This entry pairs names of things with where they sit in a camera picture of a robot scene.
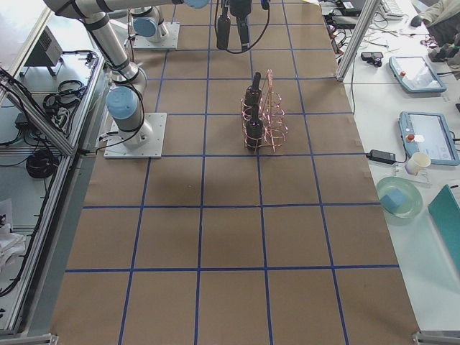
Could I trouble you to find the black webcam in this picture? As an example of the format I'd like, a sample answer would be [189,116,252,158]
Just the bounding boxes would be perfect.
[361,52,383,68]

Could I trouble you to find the white paper cup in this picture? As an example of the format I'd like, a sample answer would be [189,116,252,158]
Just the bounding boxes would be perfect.
[405,152,431,175]

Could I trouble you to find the black power adapter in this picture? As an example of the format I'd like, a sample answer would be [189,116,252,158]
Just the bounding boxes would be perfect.
[366,149,396,165]

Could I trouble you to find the blue foam cube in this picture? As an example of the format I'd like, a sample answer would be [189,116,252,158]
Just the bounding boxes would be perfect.
[380,188,408,212]

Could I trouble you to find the teal folder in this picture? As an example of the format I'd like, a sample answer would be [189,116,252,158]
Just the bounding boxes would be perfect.
[428,183,459,273]

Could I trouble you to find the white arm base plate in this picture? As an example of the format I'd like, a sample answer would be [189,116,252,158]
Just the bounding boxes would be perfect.
[134,20,180,50]
[103,113,167,159]

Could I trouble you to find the blue teach pendant near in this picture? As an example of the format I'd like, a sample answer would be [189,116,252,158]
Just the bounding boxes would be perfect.
[398,111,459,166]

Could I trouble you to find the white crumpled cloth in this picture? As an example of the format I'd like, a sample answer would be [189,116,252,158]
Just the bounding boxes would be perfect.
[0,199,27,267]

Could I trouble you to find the green glass bowl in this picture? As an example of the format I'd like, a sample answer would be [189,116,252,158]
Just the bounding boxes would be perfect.
[376,177,423,219]

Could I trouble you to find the dark wine bottle in basket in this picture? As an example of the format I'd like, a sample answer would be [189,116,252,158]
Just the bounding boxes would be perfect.
[245,104,263,150]

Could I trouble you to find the copper wire wine basket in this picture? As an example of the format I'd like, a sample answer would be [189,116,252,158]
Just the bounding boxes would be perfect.
[240,69,288,152]

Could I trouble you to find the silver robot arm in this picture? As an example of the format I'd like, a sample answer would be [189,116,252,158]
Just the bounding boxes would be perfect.
[45,1,208,149]
[125,1,270,55]

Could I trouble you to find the dark wine bottle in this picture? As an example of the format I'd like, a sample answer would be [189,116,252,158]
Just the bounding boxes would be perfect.
[245,104,263,150]
[216,4,231,50]

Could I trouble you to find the blue teach pendant far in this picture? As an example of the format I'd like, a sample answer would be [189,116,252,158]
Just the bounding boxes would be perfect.
[388,56,447,93]

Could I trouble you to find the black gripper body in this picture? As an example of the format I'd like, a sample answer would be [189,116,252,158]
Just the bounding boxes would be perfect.
[221,0,253,18]

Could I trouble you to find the black coiled cables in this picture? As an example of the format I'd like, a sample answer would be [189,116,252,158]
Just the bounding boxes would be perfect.
[25,149,58,180]

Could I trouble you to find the grey electronics box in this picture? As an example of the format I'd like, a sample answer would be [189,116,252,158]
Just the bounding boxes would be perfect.
[19,26,63,77]

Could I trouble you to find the blue teach pendant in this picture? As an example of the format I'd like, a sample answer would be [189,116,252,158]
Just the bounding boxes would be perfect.
[398,111,459,166]
[388,56,447,93]

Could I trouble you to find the aluminium frame post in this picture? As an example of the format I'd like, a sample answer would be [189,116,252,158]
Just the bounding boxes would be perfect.
[335,0,380,82]

